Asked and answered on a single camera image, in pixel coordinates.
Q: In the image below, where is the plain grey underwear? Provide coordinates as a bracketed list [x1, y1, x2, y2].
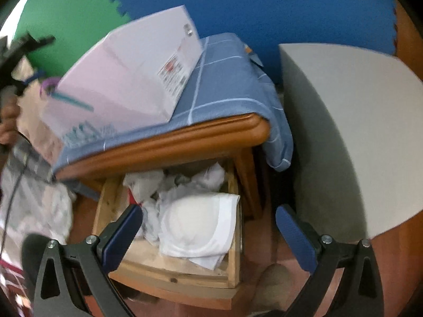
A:
[163, 170, 194, 190]

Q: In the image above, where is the small purple item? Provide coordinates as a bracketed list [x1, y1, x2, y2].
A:
[39, 77, 63, 99]

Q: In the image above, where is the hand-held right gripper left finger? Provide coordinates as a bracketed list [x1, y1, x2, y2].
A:
[33, 204, 143, 317]

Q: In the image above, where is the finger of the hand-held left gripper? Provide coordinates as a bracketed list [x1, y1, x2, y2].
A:
[13, 70, 46, 88]
[5, 32, 56, 62]

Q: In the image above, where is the grey patterned underwear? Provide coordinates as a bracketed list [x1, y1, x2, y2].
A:
[123, 170, 166, 203]

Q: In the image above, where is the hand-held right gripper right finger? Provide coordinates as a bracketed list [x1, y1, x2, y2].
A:
[275, 204, 385, 317]

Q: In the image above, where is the white patterned underwear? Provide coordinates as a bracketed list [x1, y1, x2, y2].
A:
[140, 190, 172, 246]

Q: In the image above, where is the wooden drawer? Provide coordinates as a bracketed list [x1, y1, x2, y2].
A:
[91, 158, 252, 311]

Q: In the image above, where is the blue grey checked bedding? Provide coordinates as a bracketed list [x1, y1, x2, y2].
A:
[7, 142, 55, 184]

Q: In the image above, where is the person's left hand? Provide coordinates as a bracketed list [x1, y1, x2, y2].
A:
[0, 95, 21, 146]

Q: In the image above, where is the grey box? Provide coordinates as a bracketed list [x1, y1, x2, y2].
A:
[278, 43, 423, 240]

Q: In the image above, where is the white patterned bed sheet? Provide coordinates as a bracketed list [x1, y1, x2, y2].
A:
[0, 172, 75, 255]

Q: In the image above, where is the green foam mat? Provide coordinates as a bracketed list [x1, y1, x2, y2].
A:
[15, 0, 133, 73]

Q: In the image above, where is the white bra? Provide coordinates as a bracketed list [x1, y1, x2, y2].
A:
[158, 192, 241, 269]

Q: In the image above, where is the blue foam mat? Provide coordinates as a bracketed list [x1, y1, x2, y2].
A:
[88, 0, 397, 86]

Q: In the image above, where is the red white patterned cloth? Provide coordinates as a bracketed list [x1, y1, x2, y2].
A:
[0, 259, 29, 307]

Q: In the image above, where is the wooden nightstand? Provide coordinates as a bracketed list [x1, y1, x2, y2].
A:
[54, 112, 273, 220]

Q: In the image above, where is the white shoe box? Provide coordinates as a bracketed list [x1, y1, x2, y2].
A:
[40, 5, 204, 149]

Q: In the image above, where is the blue checked cloth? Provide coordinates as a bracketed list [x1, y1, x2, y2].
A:
[53, 33, 295, 175]

